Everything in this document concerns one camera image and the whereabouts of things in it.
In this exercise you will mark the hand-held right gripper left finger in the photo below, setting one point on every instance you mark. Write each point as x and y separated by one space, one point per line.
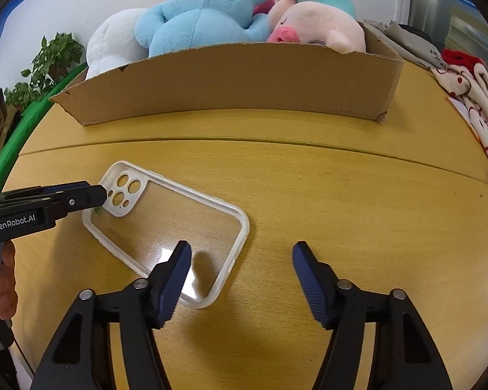
173 284

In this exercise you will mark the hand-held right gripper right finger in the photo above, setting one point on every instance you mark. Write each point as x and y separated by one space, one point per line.
309 284

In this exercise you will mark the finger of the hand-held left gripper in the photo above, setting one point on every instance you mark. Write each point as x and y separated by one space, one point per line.
85 201
65 188

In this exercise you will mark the clear white-rimmed phone case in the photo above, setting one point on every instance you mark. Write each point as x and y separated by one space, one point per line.
118 207

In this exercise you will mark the cardboard box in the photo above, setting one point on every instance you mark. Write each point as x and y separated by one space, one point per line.
227 81

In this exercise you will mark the person's left hand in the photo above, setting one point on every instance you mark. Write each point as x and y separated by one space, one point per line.
4 292

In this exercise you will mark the green hoop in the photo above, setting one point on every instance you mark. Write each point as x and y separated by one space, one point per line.
20 126

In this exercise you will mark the green potted plant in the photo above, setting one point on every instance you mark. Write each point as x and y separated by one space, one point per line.
53 57

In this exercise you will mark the light blue plush toy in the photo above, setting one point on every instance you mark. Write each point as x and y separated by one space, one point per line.
195 20

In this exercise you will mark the red and white knitted cloth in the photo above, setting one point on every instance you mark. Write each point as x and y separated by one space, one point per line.
480 85

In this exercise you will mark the pink pig plush teal body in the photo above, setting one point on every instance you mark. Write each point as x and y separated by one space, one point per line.
309 20

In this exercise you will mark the grey cloth bag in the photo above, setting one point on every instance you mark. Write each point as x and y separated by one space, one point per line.
402 36

